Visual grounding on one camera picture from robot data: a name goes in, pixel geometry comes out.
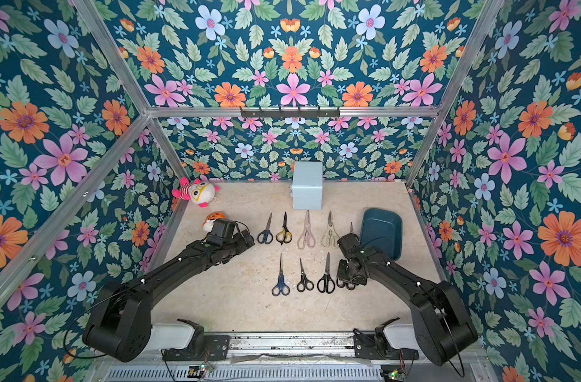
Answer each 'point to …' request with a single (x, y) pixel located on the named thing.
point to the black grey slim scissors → (308, 284)
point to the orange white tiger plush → (209, 221)
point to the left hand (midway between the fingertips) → (249, 241)
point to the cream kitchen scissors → (330, 235)
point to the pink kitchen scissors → (306, 238)
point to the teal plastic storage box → (382, 228)
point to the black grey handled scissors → (326, 282)
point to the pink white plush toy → (200, 192)
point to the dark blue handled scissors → (266, 235)
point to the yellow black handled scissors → (285, 235)
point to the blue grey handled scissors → (281, 286)
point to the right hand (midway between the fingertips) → (344, 275)
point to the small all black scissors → (351, 228)
